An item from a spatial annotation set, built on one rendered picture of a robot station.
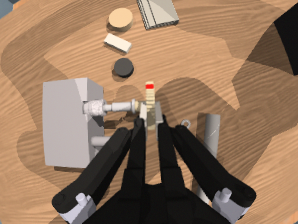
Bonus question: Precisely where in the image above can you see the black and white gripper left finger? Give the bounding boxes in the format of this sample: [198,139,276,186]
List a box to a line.
[51,102,147,224]

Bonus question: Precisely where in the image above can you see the dark grey cylinder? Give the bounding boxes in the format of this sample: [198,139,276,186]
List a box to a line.
[114,58,134,78]

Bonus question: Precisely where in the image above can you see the grey metal rod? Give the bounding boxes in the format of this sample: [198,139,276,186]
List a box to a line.
[196,114,221,204]

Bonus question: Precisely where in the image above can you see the beige round disc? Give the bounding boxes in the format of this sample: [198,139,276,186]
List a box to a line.
[109,8,133,32]

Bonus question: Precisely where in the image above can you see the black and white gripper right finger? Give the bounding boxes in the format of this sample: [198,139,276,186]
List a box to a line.
[155,101,257,224]

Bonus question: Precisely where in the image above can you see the beige gear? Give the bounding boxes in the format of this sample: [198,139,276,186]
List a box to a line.
[103,82,155,130]

